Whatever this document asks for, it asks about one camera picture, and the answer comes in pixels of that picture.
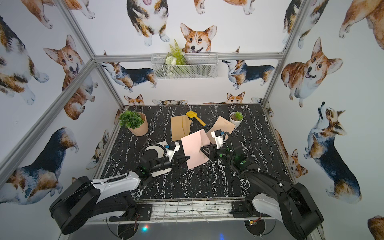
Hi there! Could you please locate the small plant in white pot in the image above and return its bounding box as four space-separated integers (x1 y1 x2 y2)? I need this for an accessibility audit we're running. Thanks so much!
230 112 244 128

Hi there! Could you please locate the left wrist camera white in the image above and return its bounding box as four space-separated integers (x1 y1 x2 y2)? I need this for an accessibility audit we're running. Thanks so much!
165 142 180 162

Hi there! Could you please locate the white wire wall basket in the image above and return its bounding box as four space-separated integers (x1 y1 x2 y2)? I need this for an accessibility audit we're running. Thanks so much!
151 53 219 80

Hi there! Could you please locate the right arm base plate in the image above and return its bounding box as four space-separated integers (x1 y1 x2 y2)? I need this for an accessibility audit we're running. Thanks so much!
230 201 270 219

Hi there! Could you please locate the pink envelope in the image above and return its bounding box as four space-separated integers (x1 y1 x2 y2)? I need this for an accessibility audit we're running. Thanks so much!
181 130 211 170

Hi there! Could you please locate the green plant in terracotta pot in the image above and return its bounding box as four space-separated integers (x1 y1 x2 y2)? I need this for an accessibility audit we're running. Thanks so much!
119 111 149 137

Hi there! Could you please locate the brown kraft envelope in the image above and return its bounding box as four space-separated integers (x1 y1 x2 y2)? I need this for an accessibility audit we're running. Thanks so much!
171 115 192 141

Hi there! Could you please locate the yellow toy shovel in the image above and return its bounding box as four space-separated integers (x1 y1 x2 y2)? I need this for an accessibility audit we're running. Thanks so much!
187 111 207 127

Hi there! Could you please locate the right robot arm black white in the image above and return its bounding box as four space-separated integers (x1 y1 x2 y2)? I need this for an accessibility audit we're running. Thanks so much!
201 145 324 240

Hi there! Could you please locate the fern and white flower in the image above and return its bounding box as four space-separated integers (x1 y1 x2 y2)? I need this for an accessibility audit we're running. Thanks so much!
165 40 188 78

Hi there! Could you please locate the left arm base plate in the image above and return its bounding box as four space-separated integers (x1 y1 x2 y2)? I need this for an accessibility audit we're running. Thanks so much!
109 204 153 222

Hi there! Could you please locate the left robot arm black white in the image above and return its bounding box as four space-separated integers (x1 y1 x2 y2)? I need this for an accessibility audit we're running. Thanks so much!
49 149 190 235

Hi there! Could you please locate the white cream envelope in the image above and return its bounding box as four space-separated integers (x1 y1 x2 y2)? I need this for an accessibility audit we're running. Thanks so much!
147 141 174 178

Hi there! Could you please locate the cream letter paper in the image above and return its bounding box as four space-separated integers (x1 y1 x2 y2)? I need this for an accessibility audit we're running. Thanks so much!
207 116 235 144

